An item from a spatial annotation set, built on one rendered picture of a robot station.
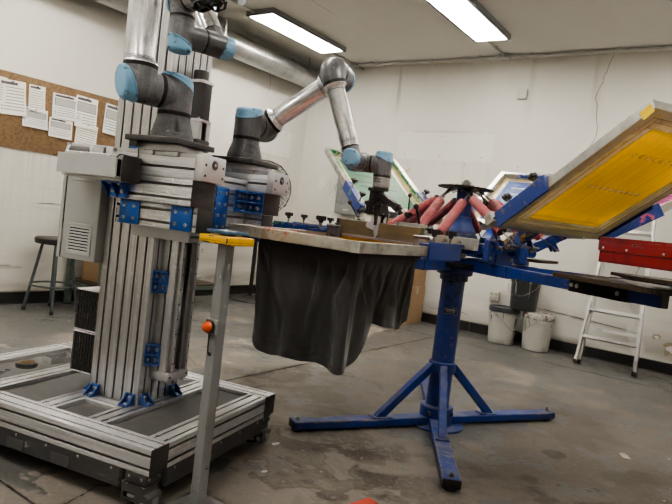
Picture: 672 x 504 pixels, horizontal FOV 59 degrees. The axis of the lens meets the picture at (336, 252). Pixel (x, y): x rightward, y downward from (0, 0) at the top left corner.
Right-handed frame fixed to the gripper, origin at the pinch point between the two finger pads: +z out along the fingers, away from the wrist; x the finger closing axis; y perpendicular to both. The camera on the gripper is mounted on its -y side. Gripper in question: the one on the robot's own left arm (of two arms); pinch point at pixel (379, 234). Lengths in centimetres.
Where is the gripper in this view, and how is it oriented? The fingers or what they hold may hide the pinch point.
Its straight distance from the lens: 255.0
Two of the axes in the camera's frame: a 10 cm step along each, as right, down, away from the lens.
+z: -1.2, 9.9, 0.5
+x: -5.7, -0.2, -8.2
